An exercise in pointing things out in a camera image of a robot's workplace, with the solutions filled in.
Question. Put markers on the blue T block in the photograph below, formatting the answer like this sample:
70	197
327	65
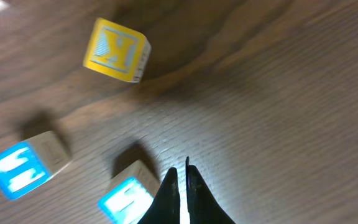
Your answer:
31	163

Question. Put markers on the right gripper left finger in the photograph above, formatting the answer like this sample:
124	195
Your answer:
165	208

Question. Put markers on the blue L block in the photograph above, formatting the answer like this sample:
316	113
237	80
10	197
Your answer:
130	194

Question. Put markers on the yellow K block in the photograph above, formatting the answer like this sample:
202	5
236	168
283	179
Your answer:
117	51

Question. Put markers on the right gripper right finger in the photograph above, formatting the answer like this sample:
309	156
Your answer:
202	206

